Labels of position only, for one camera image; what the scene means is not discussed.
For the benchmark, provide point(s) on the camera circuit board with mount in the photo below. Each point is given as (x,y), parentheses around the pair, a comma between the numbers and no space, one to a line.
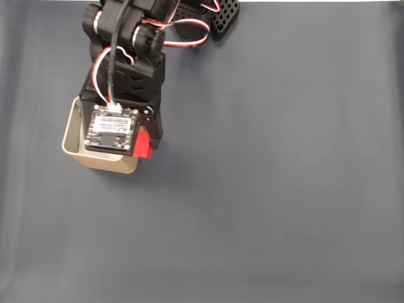
(110,132)

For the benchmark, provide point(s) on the dark blue-grey table mat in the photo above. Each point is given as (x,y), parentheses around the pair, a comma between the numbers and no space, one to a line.
(252,205)

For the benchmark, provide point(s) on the tan metal box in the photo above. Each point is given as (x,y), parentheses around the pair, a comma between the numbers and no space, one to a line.
(104,164)

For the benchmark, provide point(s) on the red cube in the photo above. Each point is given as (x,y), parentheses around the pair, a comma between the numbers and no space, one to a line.
(142,146)

